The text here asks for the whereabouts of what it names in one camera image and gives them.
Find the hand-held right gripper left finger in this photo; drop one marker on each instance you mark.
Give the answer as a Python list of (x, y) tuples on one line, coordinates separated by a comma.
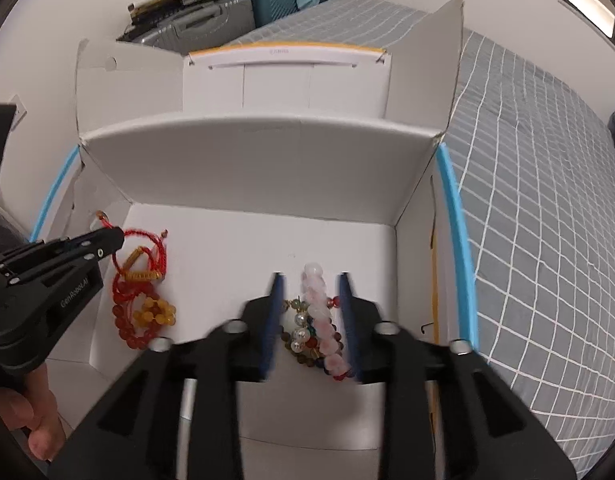
[(272, 330)]

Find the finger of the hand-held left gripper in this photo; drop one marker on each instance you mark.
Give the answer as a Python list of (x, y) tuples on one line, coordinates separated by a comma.
[(52, 247), (97, 254)]

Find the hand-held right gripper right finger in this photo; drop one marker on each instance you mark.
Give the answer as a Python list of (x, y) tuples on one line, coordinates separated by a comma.
[(348, 330)]

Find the small pearl jewelry piece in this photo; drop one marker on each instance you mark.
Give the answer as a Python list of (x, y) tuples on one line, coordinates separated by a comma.
[(301, 335)]

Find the white cardboard box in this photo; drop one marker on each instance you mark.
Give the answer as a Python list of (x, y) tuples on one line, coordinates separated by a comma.
[(267, 175)]

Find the person's left hand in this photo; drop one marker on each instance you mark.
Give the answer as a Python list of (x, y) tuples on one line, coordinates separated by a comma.
[(32, 410)]

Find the clear plastic bag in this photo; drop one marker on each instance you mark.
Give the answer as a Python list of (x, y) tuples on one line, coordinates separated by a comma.
[(7, 225)]

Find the grey checked bed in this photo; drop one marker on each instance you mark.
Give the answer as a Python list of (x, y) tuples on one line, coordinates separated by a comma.
[(537, 185)]

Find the stack of dark boxes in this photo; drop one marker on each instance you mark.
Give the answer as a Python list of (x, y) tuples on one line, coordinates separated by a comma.
[(152, 10)]

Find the grey suitcase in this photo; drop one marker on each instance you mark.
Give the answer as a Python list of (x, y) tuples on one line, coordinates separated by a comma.
[(207, 20)]

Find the white wall socket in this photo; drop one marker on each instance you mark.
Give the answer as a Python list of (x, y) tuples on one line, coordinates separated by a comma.
[(19, 110)]

